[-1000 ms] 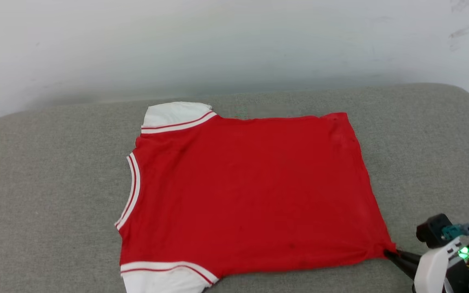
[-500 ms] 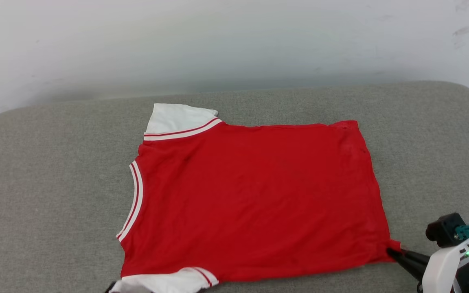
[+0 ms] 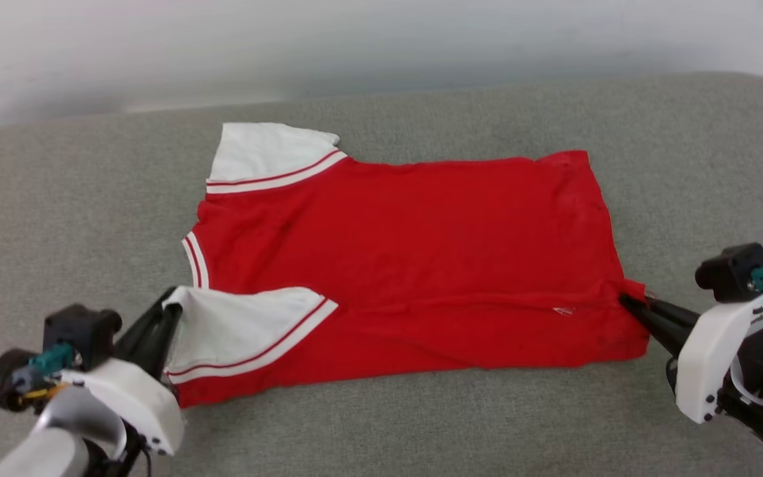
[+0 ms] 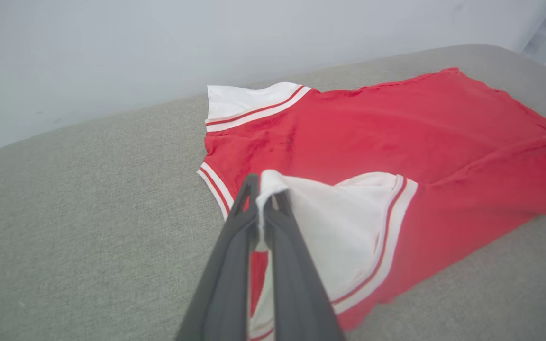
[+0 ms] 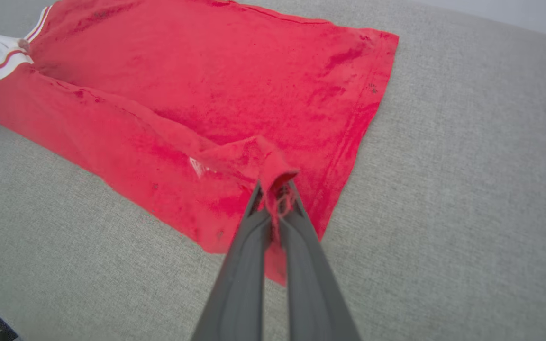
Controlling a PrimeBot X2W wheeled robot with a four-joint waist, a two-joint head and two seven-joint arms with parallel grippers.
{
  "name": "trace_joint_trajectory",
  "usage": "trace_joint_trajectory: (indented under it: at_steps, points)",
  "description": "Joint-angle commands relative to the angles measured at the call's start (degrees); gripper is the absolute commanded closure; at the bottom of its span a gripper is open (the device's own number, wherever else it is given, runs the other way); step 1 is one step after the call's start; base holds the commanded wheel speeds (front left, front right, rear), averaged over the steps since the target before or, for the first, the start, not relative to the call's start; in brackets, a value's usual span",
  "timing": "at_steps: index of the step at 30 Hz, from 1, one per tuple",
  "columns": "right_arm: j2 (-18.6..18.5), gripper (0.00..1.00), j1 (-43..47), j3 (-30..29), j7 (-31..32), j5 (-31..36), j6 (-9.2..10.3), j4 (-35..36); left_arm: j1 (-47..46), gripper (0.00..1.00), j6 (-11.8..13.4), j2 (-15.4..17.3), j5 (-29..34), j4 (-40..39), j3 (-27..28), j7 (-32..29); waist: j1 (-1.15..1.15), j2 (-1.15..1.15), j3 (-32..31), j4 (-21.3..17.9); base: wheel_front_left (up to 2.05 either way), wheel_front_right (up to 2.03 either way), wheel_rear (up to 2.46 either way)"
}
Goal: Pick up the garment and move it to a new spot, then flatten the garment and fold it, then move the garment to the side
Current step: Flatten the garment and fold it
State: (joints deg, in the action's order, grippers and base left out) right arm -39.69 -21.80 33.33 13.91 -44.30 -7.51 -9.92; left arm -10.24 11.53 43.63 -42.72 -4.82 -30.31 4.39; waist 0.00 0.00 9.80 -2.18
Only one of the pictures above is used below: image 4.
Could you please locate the red and white shirt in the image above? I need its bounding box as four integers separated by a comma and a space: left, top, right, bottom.
196, 67, 546, 341

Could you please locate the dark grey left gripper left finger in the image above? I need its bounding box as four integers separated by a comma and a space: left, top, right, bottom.
175, 174, 260, 341

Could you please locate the grey fabric sofa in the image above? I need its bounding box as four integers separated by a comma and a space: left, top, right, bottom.
0, 44, 546, 341

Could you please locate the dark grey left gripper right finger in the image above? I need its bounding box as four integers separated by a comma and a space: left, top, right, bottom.
264, 189, 346, 341

